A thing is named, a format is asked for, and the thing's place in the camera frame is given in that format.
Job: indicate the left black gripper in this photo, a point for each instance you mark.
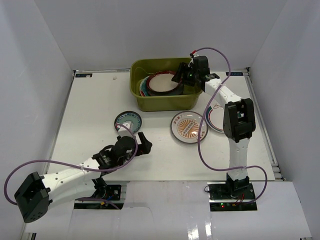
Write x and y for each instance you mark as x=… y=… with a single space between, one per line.
x=140 y=146

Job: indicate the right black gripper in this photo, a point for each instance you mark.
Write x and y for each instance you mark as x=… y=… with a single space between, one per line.
x=183 y=68

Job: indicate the grey deer snowflake plate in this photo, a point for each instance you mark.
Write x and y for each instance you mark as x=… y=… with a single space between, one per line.
x=174 y=92

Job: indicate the beige plate dark red rim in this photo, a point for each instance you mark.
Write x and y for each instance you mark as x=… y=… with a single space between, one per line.
x=161 y=82

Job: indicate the teal scalloped plate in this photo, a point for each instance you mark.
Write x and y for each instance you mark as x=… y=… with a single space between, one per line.
x=143 y=90

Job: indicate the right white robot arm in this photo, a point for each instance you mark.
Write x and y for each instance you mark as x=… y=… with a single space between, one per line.
x=239 y=121

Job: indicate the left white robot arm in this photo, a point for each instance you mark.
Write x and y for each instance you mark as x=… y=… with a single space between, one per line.
x=40 y=193

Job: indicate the olive green plastic bin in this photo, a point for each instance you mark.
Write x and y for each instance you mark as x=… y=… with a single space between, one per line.
x=145 y=67

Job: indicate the small blue patterned plate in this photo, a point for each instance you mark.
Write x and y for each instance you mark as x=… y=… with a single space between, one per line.
x=130 y=118

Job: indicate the white orange sunburst plate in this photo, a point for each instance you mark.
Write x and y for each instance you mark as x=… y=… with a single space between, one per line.
x=185 y=127

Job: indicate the right table corner label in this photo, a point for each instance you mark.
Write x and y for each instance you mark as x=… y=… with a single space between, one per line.
x=235 y=73

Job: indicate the table corner label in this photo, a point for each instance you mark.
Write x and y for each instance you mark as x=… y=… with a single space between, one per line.
x=83 y=75
x=235 y=73

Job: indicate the white plate green rim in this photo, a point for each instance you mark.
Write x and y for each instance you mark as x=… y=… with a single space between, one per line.
x=214 y=116

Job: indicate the left table corner label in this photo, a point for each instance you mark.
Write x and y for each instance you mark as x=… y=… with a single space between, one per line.
x=83 y=75

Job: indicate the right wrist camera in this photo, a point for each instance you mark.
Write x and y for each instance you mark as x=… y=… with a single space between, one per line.
x=193 y=55

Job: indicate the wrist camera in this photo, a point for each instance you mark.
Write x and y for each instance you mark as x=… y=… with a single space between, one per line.
x=123 y=127
x=193 y=55

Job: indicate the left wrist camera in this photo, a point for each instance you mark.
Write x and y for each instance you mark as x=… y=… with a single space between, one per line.
x=123 y=127

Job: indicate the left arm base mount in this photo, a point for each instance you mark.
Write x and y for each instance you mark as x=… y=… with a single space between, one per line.
x=110 y=198

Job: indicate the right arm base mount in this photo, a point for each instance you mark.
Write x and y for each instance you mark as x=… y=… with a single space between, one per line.
x=222 y=200

